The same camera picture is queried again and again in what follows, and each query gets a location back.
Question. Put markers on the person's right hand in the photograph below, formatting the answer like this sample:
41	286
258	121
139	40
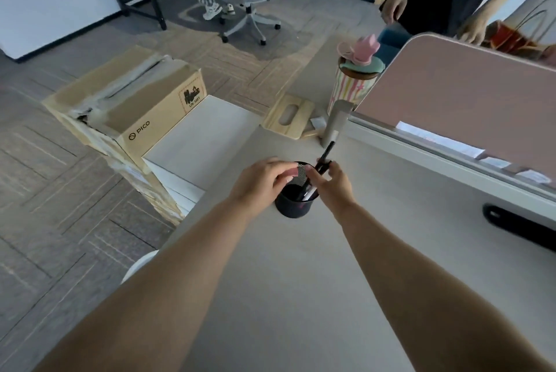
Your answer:
339	193

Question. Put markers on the person's left hand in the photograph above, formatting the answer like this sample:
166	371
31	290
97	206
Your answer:
254	185

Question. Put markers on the person's right thumb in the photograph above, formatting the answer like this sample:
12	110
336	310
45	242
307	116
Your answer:
314	175

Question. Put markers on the person's left thumb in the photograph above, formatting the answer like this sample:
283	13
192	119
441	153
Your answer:
284	178

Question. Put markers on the black pen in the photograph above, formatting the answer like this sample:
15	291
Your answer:
326	155

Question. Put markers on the black mesh pen holder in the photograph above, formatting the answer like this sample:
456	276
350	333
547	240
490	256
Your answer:
295	206

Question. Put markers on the person's left forearm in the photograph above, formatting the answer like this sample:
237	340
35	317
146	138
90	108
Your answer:
165	289

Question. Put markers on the person's right forearm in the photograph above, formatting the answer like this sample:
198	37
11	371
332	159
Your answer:
425	293

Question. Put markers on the white pen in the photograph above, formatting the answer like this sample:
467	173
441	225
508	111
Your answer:
309	191

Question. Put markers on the small wooden stick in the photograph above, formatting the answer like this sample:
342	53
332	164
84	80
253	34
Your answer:
312	133

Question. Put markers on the small white paper piece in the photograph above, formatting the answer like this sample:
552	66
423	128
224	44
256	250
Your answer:
317	123

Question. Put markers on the white drawer cabinet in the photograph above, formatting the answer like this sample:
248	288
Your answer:
200	137

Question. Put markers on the striped cup with teal lid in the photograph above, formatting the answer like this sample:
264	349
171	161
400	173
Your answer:
345	85

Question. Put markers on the white paper sheet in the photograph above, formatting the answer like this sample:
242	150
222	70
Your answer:
438	138
495	162
532	175

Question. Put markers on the pink toy figure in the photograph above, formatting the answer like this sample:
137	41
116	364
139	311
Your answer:
362	48

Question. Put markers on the clear chair floor mat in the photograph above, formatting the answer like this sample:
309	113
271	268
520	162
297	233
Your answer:
286	37

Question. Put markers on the teal seat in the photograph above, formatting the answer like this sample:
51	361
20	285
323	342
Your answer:
393	44

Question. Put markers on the pink desk divider panel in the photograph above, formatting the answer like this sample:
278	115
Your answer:
460	102

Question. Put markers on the white round stool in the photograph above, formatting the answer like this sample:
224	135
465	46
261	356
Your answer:
139	267

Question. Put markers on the brown cardboard box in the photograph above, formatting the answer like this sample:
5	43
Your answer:
126	111

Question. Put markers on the grey cylindrical post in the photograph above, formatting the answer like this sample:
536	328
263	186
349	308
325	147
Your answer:
335	122

